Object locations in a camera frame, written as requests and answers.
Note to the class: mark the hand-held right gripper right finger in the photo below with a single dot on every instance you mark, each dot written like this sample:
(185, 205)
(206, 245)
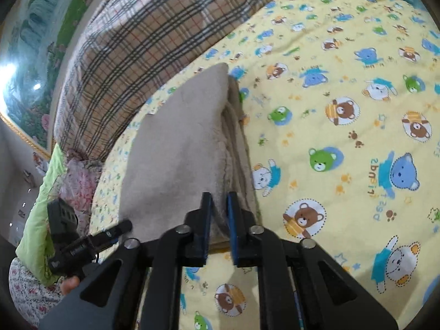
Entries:
(240, 244)

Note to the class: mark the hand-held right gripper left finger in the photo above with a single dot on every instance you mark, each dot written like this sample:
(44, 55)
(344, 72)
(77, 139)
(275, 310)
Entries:
(192, 244)

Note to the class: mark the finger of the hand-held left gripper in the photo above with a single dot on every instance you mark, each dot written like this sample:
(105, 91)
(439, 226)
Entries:
(110, 233)

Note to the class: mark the beige knitted sweater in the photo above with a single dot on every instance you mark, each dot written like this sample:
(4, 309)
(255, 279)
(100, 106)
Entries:
(185, 151)

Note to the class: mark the person's left hand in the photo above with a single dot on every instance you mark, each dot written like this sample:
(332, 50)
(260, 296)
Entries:
(70, 284)

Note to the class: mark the green blanket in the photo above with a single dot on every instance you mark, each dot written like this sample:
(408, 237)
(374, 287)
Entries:
(41, 220)

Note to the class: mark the pink floral cloth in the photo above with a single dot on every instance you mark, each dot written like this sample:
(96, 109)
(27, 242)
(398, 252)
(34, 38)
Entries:
(82, 182)

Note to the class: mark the white floral cloth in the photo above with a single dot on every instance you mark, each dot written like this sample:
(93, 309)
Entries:
(27, 292)

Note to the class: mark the yellow bear-print bedsheet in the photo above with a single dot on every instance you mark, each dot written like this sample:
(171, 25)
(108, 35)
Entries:
(343, 117)

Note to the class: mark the plaid pillow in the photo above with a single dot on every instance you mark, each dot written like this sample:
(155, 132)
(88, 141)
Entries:
(144, 58)

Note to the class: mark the gold-framed landscape painting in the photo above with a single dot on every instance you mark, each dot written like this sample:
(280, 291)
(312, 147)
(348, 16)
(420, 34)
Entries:
(37, 58)

